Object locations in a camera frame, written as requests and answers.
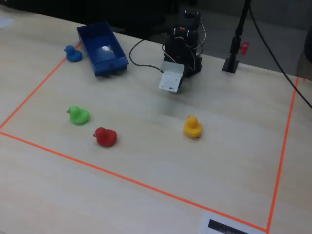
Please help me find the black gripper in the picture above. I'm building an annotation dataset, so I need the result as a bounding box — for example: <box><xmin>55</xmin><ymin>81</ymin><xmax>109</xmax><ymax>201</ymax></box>
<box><xmin>178</xmin><ymin>65</ymin><xmax>196</xmax><ymax>94</ymax></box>

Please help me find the green rubber duck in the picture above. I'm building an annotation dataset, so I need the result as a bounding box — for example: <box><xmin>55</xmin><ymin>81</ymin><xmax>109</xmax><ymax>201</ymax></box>
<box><xmin>67</xmin><ymin>105</ymin><xmax>91</xmax><ymax>126</ymax></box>

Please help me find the yellow rubber duck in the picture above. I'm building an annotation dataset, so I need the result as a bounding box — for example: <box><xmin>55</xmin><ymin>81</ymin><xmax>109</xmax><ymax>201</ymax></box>
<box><xmin>183</xmin><ymin>115</ymin><xmax>203</xmax><ymax>139</ymax></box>

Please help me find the blue plastic box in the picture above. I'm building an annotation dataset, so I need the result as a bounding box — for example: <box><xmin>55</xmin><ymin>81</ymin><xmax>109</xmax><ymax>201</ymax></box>
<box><xmin>76</xmin><ymin>20</ymin><xmax>130</xmax><ymax>78</ymax></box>

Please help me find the red rubber duck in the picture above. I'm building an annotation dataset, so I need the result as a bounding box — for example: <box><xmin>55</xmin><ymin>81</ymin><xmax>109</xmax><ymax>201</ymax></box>
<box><xmin>93</xmin><ymin>127</ymin><xmax>117</xmax><ymax>148</ymax></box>

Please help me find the blue rubber duck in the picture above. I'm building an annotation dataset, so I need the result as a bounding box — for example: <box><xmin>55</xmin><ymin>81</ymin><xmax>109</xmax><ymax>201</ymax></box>
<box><xmin>64</xmin><ymin>45</ymin><xmax>83</xmax><ymax>63</ymax></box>

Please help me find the red clamp knob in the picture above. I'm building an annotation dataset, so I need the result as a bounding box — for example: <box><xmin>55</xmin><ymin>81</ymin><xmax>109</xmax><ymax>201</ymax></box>
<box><xmin>239</xmin><ymin>41</ymin><xmax>250</xmax><ymax>55</ymax></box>

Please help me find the orange tape strip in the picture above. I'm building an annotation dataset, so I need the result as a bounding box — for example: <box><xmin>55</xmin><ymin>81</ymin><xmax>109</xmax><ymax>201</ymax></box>
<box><xmin>0</xmin><ymin>42</ymin><xmax>83</xmax><ymax>130</ymax></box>
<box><xmin>0</xmin><ymin>130</ymin><xmax>269</xmax><ymax>233</ymax></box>
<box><xmin>266</xmin><ymin>77</ymin><xmax>300</xmax><ymax>233</ymax></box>

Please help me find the white paper with black bar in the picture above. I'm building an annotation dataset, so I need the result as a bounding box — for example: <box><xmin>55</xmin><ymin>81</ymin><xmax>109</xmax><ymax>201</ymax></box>
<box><xmin>198</xmin><ymin>211</ymin><xmax>268</xmax><ymax>234</ymax></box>

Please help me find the plain white paper sheet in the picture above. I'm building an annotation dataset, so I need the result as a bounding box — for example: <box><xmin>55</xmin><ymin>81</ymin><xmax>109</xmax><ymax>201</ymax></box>
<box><xmin>0</xmin><ymin>15</ymin><xmax>15</xmax><ymax>30</ymax></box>

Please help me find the black camera cable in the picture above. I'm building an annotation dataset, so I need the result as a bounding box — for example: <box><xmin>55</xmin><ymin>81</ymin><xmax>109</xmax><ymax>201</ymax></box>
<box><xmin>129</xmin><ymin>38</ymin><xmax>163</xmax><ymax>73</ymax></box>

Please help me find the thick black cable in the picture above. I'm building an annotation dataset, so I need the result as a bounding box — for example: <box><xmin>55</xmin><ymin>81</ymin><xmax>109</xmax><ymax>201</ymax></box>
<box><xmin>247</xmin><ymin>3</ymin><xmax>312</xmax><ymax>109</ymax></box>

